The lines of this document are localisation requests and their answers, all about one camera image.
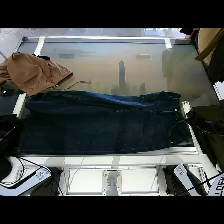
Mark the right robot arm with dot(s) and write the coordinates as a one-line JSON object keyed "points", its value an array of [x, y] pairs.
{"points": [[182, 173]]}

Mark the blue jeans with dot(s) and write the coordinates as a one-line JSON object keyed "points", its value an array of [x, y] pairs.
{"points": [[100, 126]]}

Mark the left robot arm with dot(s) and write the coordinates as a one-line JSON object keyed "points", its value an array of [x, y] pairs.
{"points": [[31, 178]]}

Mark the silver frame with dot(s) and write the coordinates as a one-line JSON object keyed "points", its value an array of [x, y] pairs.
{"points": [[113, 160]]}

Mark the brown garment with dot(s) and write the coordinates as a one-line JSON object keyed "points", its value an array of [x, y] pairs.
{"points": [[31, 71]]}

